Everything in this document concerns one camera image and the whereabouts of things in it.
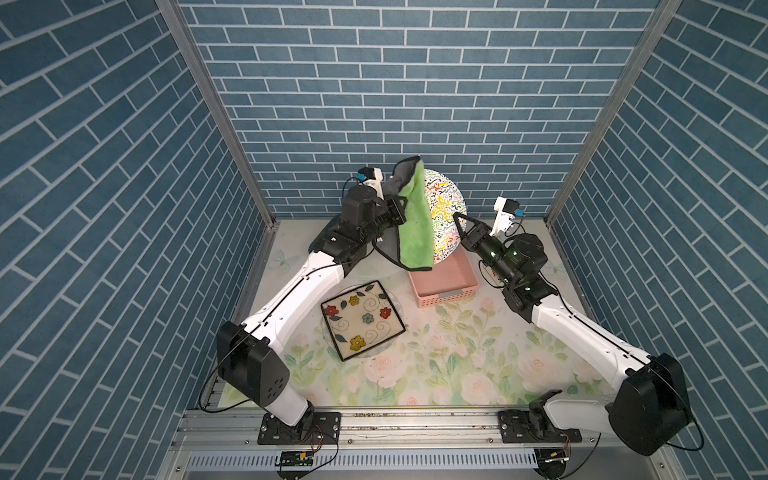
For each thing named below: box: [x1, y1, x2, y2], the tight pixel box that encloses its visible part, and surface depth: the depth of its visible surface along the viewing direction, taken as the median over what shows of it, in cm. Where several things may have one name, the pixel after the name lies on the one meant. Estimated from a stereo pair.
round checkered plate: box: [321, 283, 405, 358], surface depth 89 cm
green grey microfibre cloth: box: [372, 155, 434, 271], surface depth 73 cm
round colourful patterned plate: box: [424, 169, 467, 264], surface depth 73 cm
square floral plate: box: [321, 280, 406, 362], surface depth 93 cm
